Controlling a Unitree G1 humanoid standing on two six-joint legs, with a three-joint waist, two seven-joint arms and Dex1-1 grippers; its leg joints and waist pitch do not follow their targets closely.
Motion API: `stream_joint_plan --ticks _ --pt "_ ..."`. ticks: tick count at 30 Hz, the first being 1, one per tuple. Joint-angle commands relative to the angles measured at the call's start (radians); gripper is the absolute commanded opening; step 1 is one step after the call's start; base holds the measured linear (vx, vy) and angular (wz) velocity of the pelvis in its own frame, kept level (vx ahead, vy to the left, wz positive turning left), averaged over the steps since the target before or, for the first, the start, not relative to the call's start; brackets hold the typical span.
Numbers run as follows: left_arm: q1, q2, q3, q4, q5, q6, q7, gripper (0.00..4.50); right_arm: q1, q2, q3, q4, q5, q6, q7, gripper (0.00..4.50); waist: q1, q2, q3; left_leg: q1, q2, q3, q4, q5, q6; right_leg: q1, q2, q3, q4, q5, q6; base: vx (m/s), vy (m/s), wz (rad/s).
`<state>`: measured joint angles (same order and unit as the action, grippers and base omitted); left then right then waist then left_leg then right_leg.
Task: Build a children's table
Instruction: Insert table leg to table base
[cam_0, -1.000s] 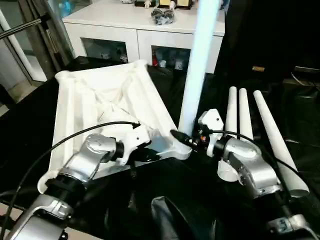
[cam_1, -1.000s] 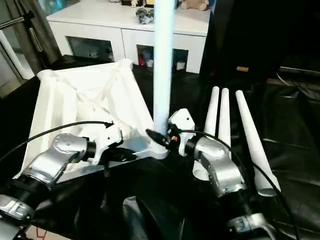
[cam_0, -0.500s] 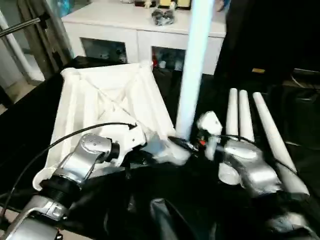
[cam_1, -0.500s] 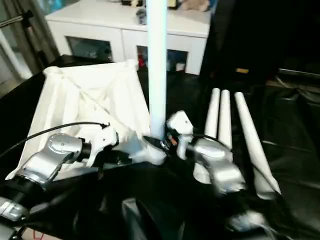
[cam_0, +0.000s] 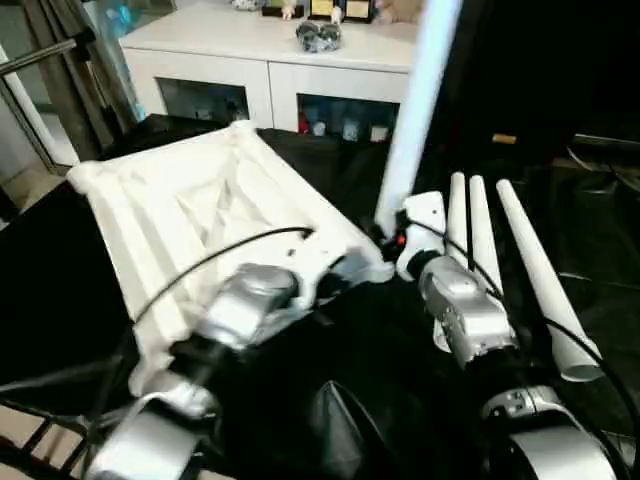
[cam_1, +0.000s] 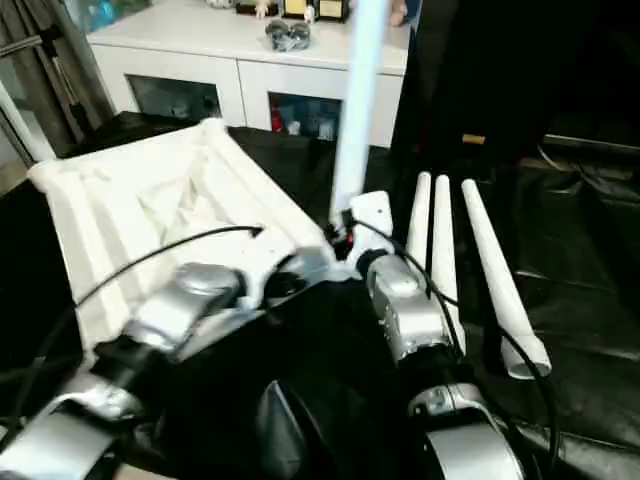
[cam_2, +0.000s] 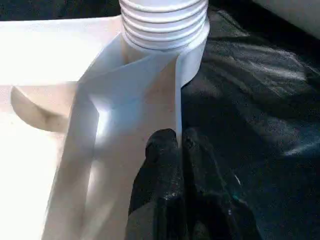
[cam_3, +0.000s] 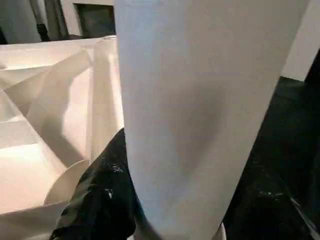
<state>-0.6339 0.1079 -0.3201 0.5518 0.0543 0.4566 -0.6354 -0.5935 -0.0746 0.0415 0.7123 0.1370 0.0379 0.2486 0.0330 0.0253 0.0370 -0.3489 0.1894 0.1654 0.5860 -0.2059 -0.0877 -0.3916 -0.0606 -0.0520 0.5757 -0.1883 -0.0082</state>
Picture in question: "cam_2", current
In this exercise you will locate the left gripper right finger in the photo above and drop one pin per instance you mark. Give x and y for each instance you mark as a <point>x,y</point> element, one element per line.
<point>210,200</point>

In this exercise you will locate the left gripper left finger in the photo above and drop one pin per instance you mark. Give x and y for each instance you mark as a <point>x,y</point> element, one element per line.
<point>160,190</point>

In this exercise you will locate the white plastic table top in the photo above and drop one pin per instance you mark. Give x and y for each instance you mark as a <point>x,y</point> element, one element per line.
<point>40,60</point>

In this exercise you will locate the black plastic mat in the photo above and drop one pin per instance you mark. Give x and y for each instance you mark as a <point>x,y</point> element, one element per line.
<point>260,100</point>

